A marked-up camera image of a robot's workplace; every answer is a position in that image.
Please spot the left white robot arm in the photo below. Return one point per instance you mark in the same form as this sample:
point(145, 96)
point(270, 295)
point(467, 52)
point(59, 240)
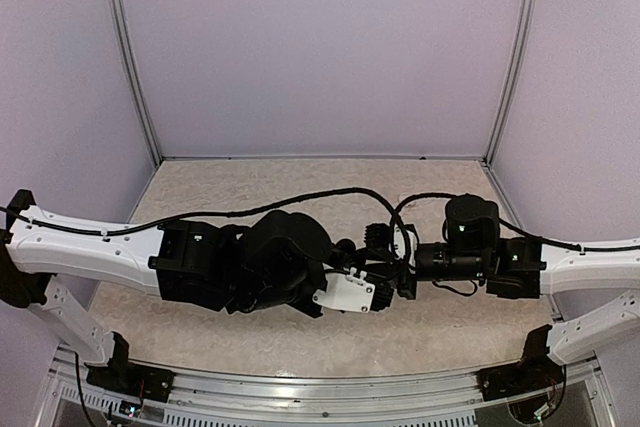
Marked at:
point(282, 259)

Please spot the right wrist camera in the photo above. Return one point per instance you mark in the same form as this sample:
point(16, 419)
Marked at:
point(380, 237)

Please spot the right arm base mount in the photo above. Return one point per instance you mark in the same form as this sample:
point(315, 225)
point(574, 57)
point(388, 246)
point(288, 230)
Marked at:
point(516, 379)

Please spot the left aluminium corner post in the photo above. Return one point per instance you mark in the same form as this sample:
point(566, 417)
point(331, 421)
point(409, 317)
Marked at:
point(131, 71)

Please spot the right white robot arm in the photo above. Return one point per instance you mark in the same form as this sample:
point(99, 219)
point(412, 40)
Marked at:
point(479, 246)

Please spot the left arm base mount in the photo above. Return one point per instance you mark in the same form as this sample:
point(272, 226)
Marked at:
point(135, 380)

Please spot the pink earbud charging case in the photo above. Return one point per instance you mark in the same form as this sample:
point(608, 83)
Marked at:
point(404, 195)

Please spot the right aluminium corner post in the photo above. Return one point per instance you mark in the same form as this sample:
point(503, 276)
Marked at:
point(516, 61)

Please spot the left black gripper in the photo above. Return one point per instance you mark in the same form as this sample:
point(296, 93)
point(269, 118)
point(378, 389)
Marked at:
point(336, 268)

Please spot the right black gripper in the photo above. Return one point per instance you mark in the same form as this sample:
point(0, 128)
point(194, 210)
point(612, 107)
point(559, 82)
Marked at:
point(405, 286)

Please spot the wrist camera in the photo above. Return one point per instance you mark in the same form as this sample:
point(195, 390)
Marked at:
point(352, 292)
point(380, 237)

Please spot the aluminium corner post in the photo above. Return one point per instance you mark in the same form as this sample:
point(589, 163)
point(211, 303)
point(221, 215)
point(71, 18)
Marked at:
point(516, 61)
point(131, 71)

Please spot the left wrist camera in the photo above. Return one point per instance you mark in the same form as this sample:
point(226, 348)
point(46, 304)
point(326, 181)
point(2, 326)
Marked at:
point(352, 292)

